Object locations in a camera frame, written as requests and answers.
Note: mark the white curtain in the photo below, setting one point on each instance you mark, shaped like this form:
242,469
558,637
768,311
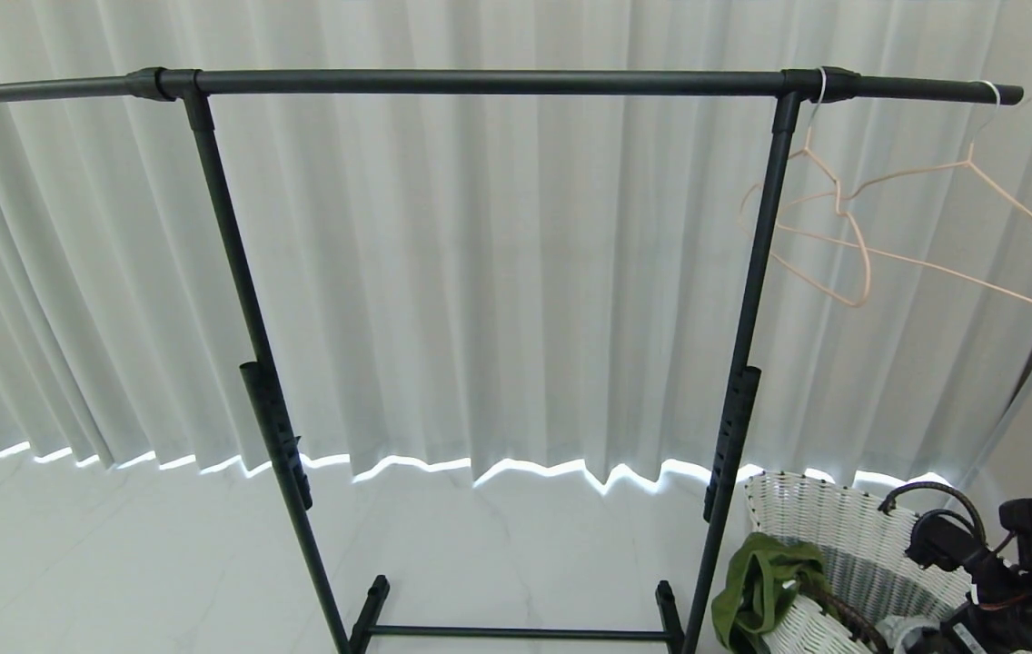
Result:
498,272

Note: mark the white laundry basket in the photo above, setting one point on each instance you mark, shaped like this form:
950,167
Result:
852,536

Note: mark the pink clothes hanger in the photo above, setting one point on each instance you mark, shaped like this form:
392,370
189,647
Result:
867,272
970,162

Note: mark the green garment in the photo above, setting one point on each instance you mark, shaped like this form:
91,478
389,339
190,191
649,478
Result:
766,581

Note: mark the black clothes rack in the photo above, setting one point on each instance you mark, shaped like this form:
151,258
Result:
498,83

